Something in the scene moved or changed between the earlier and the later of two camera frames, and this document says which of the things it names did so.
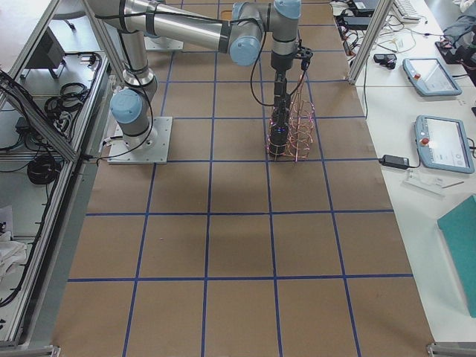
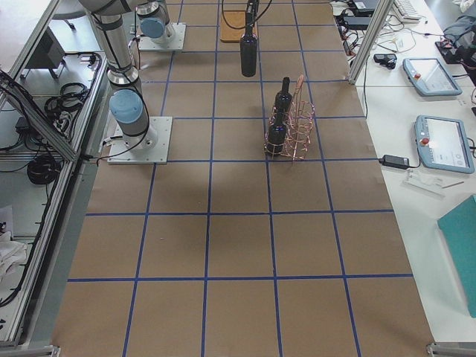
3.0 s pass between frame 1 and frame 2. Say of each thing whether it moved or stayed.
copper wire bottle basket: stayed
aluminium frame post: stayed
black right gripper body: moved
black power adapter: stayed
